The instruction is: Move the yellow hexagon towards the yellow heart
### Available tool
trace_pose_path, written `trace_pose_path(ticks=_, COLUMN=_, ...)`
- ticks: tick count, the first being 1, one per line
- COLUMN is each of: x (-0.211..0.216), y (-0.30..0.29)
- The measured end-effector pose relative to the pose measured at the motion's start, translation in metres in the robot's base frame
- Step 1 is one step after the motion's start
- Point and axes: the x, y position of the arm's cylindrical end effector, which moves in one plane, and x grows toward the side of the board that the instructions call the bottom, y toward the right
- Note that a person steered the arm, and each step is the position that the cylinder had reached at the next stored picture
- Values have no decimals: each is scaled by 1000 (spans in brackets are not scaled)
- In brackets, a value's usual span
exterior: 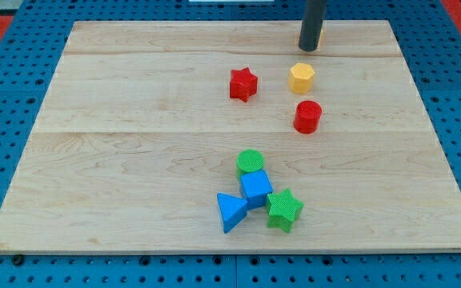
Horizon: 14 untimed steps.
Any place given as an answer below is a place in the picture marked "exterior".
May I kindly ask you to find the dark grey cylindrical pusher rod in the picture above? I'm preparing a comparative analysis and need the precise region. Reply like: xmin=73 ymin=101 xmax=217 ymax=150
xmin=299 ymin=0 xmax=328 ymax=52

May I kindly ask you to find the yellow hexagon block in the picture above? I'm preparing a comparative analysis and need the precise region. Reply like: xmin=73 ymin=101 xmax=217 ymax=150
xmin=288 ymin=62 xmax=315 ymax=94

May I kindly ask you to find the red star block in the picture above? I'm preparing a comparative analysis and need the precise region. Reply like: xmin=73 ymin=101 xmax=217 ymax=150
xmin=229 ymin=67 xmax=258 ymax=102

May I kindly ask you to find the red cylinder block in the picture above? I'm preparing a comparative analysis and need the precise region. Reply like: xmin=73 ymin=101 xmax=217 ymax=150
xmin=293 ymin=100 xmax=323 ymax=134

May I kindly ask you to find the green cylinder block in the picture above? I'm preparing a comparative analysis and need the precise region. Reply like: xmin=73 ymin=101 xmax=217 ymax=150
xmin=236 ymin=149 xmax=264 ymax=179

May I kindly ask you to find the blue cube block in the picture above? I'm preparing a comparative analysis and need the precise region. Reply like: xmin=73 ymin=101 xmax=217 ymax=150
xmin=240 ymin=170 xmax=273 ymax=210

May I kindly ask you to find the green star block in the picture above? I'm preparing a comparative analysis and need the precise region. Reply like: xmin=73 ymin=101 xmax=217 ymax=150
xmin=266 ymin=188 xmax=304 ymax=233

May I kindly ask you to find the light wooden board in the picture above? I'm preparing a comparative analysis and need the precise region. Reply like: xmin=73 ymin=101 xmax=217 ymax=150
xmin=0 ymin=20 xmax=461 ymax=255

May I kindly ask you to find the blue triangle block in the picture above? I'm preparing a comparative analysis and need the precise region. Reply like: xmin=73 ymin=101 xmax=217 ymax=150
xmin=217 ymin=193 xmax=248 ymax=234

